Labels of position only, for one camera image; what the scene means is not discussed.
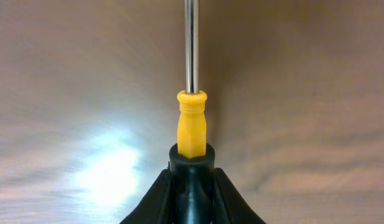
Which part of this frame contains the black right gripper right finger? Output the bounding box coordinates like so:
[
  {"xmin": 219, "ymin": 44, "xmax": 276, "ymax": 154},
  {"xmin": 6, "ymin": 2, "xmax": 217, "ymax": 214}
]
[{"xmin": 212, "ymin": 168, "xmax": 266, "ymax": 224}]

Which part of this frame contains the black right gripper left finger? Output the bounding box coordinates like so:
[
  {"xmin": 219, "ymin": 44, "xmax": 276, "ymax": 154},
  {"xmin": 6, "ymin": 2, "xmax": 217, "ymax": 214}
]
[{"xmin": 120, "ymin": 169, "xmax": 172, "ymax": 224}]

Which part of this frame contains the black yellow screwdriver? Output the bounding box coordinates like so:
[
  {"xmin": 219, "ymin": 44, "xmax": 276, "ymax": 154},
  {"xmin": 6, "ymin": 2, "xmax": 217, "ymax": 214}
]
[{"xmin": 170, "ymin": 0, "xmax": 215, "ymax": 224}]

